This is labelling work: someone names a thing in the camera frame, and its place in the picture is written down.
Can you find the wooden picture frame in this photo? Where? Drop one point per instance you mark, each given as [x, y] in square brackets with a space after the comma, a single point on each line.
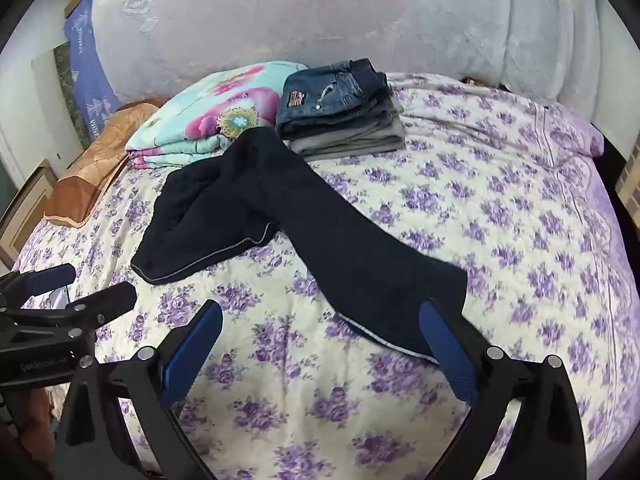
[25, 210]

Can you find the green patterned board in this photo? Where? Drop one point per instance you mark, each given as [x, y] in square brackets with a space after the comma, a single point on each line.
[67, 90]

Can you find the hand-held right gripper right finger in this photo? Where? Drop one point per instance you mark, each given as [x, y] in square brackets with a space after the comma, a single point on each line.
[450, 355]

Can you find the purple floral bedspread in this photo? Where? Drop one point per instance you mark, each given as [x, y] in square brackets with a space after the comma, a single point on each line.
[500, 210]

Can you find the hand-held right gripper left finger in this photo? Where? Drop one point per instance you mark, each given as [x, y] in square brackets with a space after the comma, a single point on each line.
[192, 355]

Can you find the folded dark grey jeans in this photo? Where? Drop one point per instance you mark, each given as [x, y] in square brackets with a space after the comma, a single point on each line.
[372, 117]

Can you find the grey plush headboard cover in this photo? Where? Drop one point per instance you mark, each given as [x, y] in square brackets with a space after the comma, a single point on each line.
[325, 10]

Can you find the dark navy pants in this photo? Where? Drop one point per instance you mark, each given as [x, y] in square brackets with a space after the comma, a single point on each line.
[300, 210]

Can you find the folded grey pants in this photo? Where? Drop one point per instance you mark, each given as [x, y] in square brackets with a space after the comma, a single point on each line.
[360, 142]

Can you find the folded teal pink floral blanket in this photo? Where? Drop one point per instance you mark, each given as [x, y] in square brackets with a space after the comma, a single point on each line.
[210, 110]

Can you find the folded blue jeans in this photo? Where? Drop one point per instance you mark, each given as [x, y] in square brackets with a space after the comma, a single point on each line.
[320, 95]

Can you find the orange brown pillow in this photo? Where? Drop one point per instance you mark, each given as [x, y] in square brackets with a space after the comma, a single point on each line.
[95, 170]

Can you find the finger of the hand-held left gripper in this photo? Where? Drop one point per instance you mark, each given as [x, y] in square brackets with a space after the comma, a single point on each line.
[107, 300]
[50, 278]

